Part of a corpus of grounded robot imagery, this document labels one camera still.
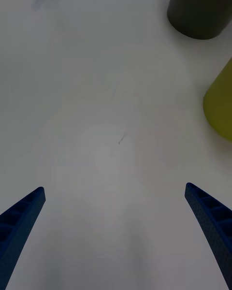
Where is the grey plastic bin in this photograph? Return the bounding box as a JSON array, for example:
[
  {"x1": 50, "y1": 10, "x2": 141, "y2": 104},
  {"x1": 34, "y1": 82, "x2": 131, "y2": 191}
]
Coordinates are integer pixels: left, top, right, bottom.
[{"x1": 166, "y1": 0, "x2": 232, "y2": 41}]

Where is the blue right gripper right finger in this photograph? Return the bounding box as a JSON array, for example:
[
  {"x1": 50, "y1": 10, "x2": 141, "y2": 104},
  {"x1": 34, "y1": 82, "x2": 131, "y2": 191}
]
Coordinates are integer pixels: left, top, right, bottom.
[{"x1": 184, "y1": 182, "x2": 232, "y2": 290}]

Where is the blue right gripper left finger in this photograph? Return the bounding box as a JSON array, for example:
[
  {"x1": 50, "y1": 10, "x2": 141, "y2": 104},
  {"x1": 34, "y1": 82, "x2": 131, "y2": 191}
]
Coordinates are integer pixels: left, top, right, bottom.
[{"x1": 0, "y1": 186, "x2": 46, "y2": 290}]

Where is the yellow-green plastic bin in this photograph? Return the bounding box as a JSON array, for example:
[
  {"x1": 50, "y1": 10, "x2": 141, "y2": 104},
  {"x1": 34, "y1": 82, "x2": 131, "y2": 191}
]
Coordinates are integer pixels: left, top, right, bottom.
[{"x1": 203, "y1": 58, "x2": 232, "y2": 141}]

